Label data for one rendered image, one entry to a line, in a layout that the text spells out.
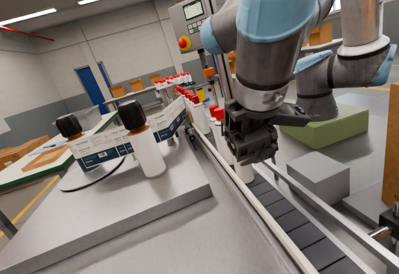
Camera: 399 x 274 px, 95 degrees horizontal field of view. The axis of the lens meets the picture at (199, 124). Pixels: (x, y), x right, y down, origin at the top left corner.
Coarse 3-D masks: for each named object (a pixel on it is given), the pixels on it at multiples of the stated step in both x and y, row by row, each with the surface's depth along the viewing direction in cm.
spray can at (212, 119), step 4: (212, 108) 62; (212, 112) 63; (212, 116) 64; (212, 120) 64; (212, 124) 64; (212, 128) 66; (216, 132) 65; (216, 136) 66; (216, 140) 67; (216, 144) 69; (220, 148) 67; (220, 152) 68
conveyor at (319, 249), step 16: (256, 176) 55; (256, 192) 50; (272, 192) 48; (272, 208) 44; (288, 208) 42; (288, 224) 39; (304, 224) 38; (304, 240) 35; (320, 240) 35; (320, 256) 32; (336, 256) 31; (304, 272) 31; (320, 272) 30; (336, 272) 29; (352, 272) 29
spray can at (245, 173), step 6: (234, 156) 51; (234, 162) 52; (240, 168) 51; (246, 168) 51; (252, 168) 54; (240, 174) 52; (246, 174) 52; (252, 174) 53; (246, 180) 53; (252, 180) 53
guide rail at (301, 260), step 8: (200, 136) 90; (208, 144) 76; (216, 152) 68; (224, 160) 61; (232, 176) 54; (240, 184) 49; (248, 192) 46; (256, 200) 43; (256, 208) 42; (264, 208) 40; (264, 216) 39; (272, 224) 36; (280, 232) 34; (280, 240) 34; (288, 240) 33; (288, 248) 32; (296, 248) 31; (296, 256) 30; (304, 256) 30; (304, 264) 29; (312, 272) 27
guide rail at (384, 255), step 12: (276, 168) 44; (288, 180) 39; (300, 192) 36; (324, 204) 32; (336, 216) 29; (348, 228) 27; (360, 240) 26; (372, 240) 25; (372, 252) 25; (384, 252) 24; (396, 264) 22
